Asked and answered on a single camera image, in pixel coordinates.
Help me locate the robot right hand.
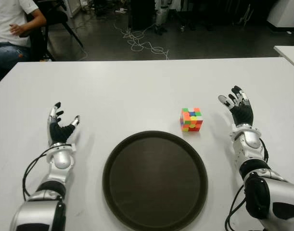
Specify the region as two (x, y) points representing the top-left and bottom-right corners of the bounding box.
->
(218, 85), (255, 128)

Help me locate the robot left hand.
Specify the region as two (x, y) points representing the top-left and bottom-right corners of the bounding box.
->
(47, 102), (80, 147)

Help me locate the multicoloured Rubik's cube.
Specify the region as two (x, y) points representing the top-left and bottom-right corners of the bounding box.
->
(179, 107), (205, 133)

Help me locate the dark brown round plate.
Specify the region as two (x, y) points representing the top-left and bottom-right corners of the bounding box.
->
(102, 130), (209, 231)

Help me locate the white side table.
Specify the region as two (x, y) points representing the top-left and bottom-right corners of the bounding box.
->
(273, 45), (294, 73)

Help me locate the white cabinet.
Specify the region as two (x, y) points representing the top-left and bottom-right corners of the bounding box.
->
(267, 0), (294, 33)

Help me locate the black chair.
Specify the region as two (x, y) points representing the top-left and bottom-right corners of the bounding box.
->
(24, 0), (84, 62)

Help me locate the seated person white shirt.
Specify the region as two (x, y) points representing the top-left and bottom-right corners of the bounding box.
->
(0, 0), (48, 79)

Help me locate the black box cabinet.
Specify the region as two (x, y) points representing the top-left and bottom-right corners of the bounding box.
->
(128, 0), (158, 30)

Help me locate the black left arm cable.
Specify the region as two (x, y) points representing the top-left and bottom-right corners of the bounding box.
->
(22, 143), (73, 202)

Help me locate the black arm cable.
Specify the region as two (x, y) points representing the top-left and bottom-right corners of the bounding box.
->
(22, 143), (73, 202)
(225, 138), (269, 231)

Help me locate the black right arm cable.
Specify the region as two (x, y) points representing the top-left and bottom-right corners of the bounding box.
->
(225, 138), (269, 231)

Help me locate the tangled white floor cable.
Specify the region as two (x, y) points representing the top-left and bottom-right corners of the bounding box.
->
(113, 23), (170, 61)

